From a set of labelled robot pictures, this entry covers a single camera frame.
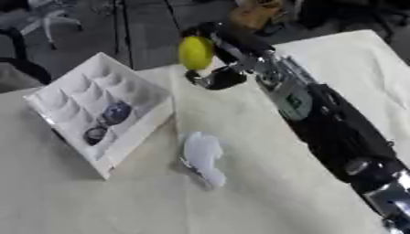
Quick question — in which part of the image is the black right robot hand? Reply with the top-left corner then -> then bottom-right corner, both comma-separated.
180,21 -> 277,91

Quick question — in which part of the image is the yellow toy lemon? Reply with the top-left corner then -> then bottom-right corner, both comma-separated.
178,36 -> 217,71

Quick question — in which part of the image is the white compartment box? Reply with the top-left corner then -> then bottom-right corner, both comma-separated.
22,52 -> 177,180

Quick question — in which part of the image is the brown bag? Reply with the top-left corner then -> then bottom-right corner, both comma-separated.
229,0 -> 286,31

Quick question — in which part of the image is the white soft toy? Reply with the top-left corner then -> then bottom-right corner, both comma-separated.
179,131 -> 228,190

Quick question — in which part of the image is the dark blue round toy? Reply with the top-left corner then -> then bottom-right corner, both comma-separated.
99,101 -> 135,126
81,125 -> 109,146

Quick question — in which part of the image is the white office chair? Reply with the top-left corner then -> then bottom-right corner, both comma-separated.
17,0 -> 85,51

